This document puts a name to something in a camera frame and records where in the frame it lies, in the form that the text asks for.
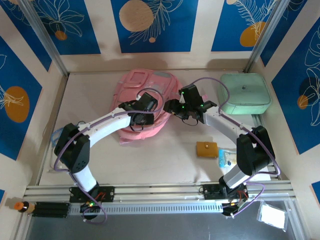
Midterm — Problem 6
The blue snack packet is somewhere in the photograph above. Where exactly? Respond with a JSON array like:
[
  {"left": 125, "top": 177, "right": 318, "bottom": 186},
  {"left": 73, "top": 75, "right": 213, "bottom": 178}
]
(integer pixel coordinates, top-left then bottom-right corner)
[{"left": 218, "top": 147, "right": 237, "bottom": 169}]

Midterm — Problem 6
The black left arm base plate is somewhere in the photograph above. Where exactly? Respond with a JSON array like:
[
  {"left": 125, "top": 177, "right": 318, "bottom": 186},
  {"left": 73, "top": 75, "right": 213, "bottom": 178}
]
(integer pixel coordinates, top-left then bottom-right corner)
[{"left": 69, "top": 185, "right": 116, "bottom": 203}]

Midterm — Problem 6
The aluminium front rail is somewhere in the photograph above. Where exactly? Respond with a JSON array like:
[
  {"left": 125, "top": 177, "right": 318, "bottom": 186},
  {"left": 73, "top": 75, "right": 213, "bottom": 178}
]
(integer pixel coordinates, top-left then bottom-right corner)
[{"left": 23, "top": 182, "right": 295, "bottom": 201}]

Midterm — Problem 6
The pink student backpack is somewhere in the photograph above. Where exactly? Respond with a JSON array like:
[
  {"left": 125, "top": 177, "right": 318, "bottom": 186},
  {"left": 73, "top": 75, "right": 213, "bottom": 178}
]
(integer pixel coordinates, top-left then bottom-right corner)
[{"left": 109, "top": 69, "right": 208, "bottom": 146}]

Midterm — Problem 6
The mint green zipped case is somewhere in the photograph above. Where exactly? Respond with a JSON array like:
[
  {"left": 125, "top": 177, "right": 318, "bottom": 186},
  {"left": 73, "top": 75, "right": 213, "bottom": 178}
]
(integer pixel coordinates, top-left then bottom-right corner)
[{"left": 219, "top": 72, "right": 272, "bottom": 116}]

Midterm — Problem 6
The brown leather wallet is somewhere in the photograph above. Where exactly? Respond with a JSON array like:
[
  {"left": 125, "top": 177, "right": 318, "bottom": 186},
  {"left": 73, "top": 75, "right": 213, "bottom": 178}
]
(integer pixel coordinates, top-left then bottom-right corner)
[{"left": 196, "top": 141, "right": 219, "bottom": 159}]

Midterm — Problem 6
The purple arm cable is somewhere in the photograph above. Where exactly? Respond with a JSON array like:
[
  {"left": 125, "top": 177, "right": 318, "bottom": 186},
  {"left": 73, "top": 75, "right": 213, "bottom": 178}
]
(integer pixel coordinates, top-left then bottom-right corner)
[
  {"left": 188, "top": 77, "right": 281, "bottom": 218},
  {"left": 53, "top": 87, "right": 167, "bottom": 225}
]

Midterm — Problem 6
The aluminium corner post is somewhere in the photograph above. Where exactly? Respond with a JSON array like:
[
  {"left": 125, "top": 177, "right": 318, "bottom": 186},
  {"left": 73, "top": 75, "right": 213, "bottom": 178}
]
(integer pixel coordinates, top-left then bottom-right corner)
[
  {"left": 18, "top": 0, "right": 70, "bottom": 77},
  {"left": 243, "top": 0, "right": 292, "bottom": 73}
]

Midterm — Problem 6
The slotted grey cable duct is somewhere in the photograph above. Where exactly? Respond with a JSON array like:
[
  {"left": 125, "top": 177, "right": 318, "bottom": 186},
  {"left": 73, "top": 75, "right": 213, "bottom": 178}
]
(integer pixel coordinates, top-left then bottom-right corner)
[{"left": 68, "top": 201, "right": 225, "bottom": 216}]

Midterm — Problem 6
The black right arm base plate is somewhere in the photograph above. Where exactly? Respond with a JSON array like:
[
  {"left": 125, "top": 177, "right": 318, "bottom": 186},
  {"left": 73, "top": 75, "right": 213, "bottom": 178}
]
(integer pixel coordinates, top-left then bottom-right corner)
[{"left": 202, "top": 183, "right": 248, "bottom": 201}]

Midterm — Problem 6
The black ribbed bar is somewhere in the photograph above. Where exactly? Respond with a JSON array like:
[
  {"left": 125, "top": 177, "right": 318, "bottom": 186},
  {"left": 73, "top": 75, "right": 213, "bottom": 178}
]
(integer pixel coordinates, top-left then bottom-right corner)
[{"left": 31, "top": 201, "right": 71, "bottom": 218}]

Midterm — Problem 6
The clear bag with white contents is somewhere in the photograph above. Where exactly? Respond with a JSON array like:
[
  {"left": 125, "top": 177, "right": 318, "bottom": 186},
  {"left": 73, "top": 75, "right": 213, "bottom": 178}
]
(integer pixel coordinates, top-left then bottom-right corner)
[{"left": 257, "top": 199, "right": 287, "bottom": 230}]

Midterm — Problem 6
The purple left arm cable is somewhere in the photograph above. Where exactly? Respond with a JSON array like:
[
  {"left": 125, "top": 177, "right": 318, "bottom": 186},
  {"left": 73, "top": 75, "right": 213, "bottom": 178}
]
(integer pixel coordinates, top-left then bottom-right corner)
[{"left": 53, "top": 87, "right": 167, "bottom": 225}]

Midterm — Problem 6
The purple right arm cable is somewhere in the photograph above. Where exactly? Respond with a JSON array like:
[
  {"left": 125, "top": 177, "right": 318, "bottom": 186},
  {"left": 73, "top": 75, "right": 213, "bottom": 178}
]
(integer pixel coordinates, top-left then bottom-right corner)
[{"left": 188, "top": 77, "right": 281, "bottom": 218}]

